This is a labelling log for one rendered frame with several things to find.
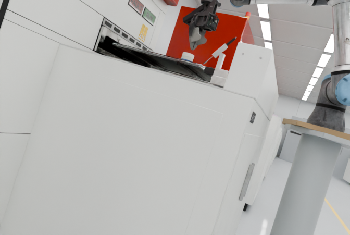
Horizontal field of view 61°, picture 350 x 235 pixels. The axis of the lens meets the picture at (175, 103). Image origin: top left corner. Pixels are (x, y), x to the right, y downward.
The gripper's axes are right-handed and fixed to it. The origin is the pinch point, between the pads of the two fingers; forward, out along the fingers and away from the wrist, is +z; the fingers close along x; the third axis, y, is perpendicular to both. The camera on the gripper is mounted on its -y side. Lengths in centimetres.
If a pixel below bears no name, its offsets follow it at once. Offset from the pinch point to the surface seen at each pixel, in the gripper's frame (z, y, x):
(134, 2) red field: -10.3, -18.8, -21.1
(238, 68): 10.7, 42.1, -21.8
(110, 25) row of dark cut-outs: 3.7, -14.2, -31.0
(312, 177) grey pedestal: 37, 47, 42
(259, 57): 7, 46, -20
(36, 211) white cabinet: 68, 5, -46
